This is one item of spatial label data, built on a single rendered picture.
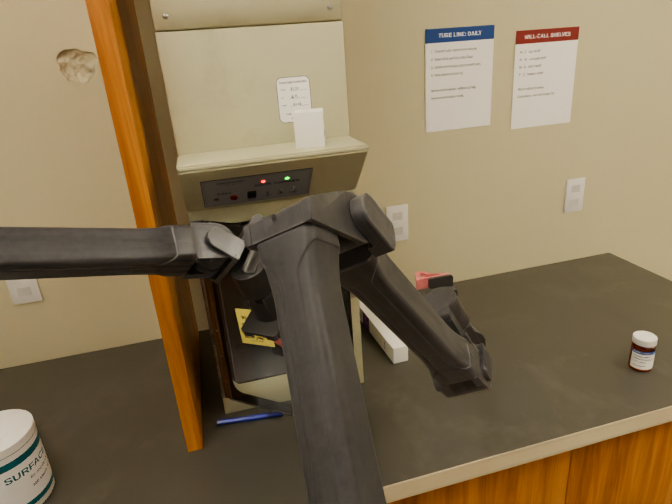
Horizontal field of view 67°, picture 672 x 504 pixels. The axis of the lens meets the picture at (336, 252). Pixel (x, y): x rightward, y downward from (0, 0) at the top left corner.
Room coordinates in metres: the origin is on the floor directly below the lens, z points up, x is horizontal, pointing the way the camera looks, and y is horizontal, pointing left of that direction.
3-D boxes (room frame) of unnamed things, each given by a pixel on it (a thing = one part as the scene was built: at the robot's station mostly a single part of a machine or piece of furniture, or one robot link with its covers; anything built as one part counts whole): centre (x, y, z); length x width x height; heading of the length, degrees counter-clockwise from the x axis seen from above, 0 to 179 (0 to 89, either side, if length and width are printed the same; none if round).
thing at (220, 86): (1.06, 0.14, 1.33); 0.32 x 0.25 x 0.77; 104
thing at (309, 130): (0.90, 0.03, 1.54); 0.05 x 0.05 x 0.06; 89
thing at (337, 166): (0.89, 0.10, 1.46); 0.32 x 0.11 x 0.10; 104
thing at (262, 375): (0.83, 0.12, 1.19); 0.30 x 0.01 x 0.40; 64
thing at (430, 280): (0.85, -0.17, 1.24); 0.09 x 0.07 x 0.07; 14
